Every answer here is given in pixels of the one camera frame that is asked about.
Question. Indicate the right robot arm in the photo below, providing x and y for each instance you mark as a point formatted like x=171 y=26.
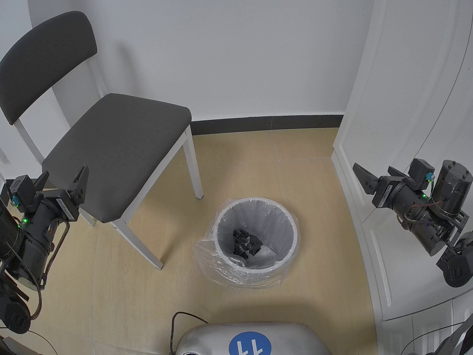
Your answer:
x=452 y=183

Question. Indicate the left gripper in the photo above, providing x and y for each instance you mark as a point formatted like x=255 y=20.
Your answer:
x=48 y=213

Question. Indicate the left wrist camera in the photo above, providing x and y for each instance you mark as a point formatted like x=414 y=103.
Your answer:
x=20 y=189

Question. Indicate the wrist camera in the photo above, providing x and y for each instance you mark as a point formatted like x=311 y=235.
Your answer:
x=20 y=189
x=421 y=170

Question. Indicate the black plastic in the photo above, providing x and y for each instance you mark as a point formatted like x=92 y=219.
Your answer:
x=244 y=242

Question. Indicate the grey and white chair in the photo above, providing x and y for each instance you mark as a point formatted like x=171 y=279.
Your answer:
x=118 y=150

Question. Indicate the clear plastic bag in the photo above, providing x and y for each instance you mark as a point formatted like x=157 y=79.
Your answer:
x=207 y=257

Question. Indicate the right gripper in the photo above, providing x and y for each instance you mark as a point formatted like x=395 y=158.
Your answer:
x=402 y=198

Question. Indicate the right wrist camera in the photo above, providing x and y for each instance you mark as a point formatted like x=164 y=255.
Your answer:
x=421 y=170

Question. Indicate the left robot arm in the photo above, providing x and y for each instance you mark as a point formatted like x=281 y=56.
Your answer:
x=33 y=264

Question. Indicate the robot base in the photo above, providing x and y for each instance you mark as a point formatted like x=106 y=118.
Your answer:
x=221 y=340

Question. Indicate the white wardrobe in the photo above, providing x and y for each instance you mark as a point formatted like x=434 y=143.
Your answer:
x=406 y=87

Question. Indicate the white trash bin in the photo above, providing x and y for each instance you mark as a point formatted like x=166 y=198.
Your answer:
x=275 y=224

